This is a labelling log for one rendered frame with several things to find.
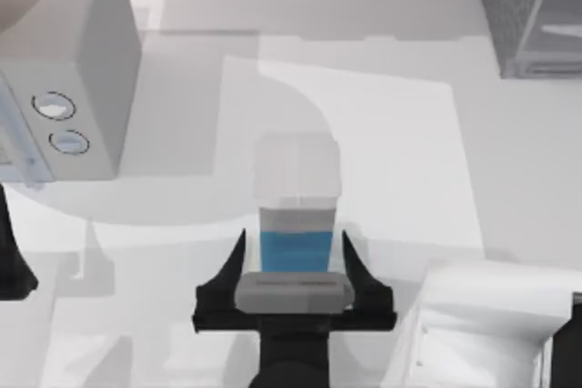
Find grey cabinet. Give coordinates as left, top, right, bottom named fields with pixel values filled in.
left=470, top=0, right=582, bottom=81

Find pale microwave door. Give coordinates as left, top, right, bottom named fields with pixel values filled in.
left=0, top=73, right=52, bottom=189

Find large round microwave knob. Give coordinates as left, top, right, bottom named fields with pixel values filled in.
left=30, top=91, right=77, bottom=122

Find pale microwave oven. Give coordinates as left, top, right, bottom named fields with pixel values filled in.
left=0, top=0, right=144, bottom=189

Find white and blue cup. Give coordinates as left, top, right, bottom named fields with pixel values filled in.
left=252, top=132, right=343, bottom=274

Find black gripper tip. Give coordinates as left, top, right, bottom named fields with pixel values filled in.
left=0, top=182, right=40, bottom=302

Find pale grey rounded box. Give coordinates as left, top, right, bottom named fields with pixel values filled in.
left=233, top=271, right=355, bottom=315

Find small round microwave knob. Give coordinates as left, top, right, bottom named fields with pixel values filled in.
left=47, top=128, right=91, bottom=155

